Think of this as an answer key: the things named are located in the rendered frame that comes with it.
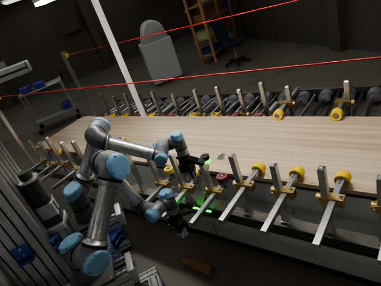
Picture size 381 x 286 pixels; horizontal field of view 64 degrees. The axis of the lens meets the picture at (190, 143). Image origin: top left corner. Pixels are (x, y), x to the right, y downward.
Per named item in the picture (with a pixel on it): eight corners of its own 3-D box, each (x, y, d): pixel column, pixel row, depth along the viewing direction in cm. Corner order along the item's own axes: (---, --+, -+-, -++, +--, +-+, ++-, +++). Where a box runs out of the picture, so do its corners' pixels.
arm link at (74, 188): (68, 213, 187) (57, 196, 181) (75, 199, 199) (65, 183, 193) (86, 208, 185) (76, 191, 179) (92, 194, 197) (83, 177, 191)
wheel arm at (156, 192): (140, 214, 220) (138, 210, 218) (137, 213, 222) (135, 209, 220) (176, 177, 248) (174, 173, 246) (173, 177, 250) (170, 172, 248)
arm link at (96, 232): (90, 265, 145) (116, 152, 151) (109, 277, 135) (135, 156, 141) (67, 268, 136) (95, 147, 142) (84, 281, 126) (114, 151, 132)
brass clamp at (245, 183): (252, 193, 183) (250, 186, 181) (232, 190, 192) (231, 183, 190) (256, 186, 187) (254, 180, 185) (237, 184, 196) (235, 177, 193)
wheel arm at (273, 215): (267, 236, 151) (266, 231, 150) (261, 234, 154) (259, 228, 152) (300, 174, 183) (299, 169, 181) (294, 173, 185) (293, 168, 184)
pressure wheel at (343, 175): (330, 182, 170) (344, 189, 167) (337, 173, 164) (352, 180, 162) (333, 175, 174) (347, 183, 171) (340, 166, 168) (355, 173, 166)
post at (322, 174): (333, 239, 169) (324, 169, 147) (326, 237, 171) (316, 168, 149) (335, 234, 171) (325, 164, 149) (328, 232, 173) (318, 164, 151)
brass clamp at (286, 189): (293, 200, 168) (292, 193, 165) (270, 196, 176) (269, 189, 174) (297, 193, 172) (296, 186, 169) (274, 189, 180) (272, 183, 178)
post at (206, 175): (220, 217, 218) (201, 162, 196) (216, 215, 220) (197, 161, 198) (223, 213, 220) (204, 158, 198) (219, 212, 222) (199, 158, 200)
